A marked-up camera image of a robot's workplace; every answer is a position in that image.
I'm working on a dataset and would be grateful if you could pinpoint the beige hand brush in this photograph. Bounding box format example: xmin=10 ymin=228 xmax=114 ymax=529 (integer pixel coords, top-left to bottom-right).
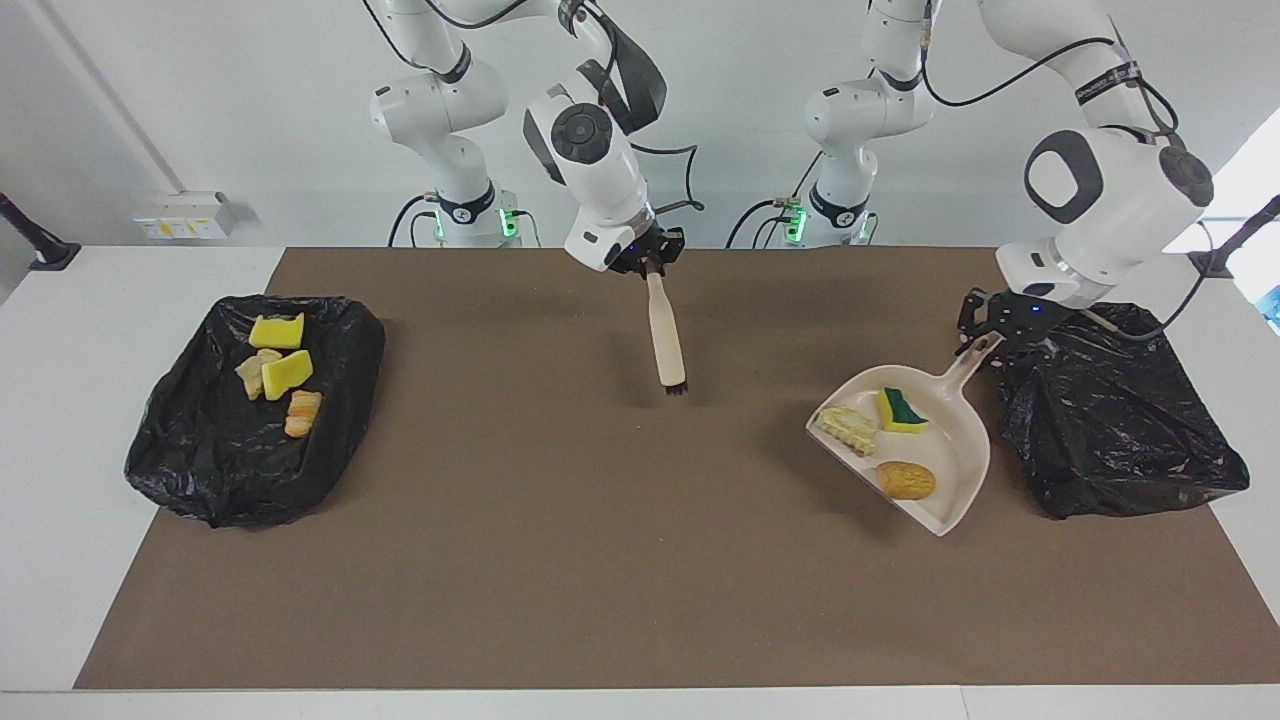
xmin=647 ymin=270 xmax=688 ymax=396

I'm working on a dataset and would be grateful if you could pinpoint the beige plastic dustpan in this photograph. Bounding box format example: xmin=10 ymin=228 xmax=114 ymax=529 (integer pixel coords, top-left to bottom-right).
xmin=806 ymin=333 xmax=1006 ymax=537

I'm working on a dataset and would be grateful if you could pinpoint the small yellow green sponge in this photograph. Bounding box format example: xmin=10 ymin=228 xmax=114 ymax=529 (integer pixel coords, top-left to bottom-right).
xmin=877 ymin=387 xmax=930 ymax=435

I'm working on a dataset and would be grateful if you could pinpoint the brown bread roll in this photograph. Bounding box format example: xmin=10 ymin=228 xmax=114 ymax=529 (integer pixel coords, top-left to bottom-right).
xmin=876 ymin=460 xmax=937 ymax=501

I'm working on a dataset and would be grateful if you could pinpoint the striped croissant pastry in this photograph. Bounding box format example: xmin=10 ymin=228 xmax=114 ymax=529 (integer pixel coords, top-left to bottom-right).
xmin=820 ymin=405 xmax=881 ymax=458

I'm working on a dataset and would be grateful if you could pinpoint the wedge yellow sponge piece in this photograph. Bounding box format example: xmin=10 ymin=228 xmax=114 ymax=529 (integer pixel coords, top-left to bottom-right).
xmin=262 ymin=350 xmax=314 ymax=402

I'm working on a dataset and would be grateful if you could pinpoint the notched yellow sponge piece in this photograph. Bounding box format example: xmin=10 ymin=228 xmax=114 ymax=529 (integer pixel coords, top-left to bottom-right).
xmin=249 ymin=313 xmax=306 ymax=350

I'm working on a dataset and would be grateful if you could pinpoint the large pale bread lump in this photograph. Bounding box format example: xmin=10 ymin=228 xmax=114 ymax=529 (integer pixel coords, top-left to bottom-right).
xmin=285 ymin=390 xmax=323 ymax=439

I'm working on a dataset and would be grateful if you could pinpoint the small pale bread chunk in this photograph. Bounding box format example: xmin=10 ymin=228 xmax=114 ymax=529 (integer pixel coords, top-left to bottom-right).
xmin=236 ymin=348 xmax=283 ymax=401

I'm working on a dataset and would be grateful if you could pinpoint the black bag lined bin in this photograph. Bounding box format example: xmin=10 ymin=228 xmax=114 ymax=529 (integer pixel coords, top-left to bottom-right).
xmin=981 ymin=299 xmax=1251 ymax=520
xmin=124 ymin=294 xmax=387 ymax=529

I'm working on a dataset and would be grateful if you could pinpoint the brown table mat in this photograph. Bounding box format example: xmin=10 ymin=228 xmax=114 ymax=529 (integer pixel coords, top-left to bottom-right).
xmin=75 ymin=248 xmax=1280 ymax=691

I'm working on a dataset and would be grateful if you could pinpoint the black left base cable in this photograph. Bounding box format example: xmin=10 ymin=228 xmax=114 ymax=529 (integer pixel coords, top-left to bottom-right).
xmin=727 ymin=197 xmax=801 ymax=249

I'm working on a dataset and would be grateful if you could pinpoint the black base cable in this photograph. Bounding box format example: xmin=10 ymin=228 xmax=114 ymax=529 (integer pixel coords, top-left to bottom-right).
xmin=727 ymin=197 xmax=801 ymax=249
xmin=388 ymin=193 xmax=441 ymax=248

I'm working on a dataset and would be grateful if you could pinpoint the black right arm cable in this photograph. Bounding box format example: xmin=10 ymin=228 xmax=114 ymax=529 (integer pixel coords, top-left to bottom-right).
xmin=360 ymin=0 xmax=706 ymax=216

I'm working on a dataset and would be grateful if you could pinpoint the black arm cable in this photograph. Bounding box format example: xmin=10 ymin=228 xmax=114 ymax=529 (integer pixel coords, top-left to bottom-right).
xmin=918 ymin=0 xmax=1216 ymax=341
xmin=360 ymin=0 xmax=706 ymax=216

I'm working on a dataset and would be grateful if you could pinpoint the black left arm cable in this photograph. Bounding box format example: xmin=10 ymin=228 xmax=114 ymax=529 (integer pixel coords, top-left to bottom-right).
xmin=918 ymin=0 xmax=1216 ymax=341

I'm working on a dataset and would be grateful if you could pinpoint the black camera stand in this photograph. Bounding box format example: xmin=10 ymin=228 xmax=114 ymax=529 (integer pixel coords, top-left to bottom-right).
xmin=1188 ymin=195 xmax=1280 ymax=279
xmin=0 ymin=192 xmax=81 ymax=271

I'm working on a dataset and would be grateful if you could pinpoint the black right base cable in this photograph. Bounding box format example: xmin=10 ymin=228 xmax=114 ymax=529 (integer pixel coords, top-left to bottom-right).
xmin=388 ymin=193 xmax=441 ymax=248

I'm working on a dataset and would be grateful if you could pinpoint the white wall socket box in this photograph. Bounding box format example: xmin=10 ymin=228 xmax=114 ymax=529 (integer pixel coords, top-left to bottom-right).
xmin=133 ymin=192 xmax=236 ymax=241

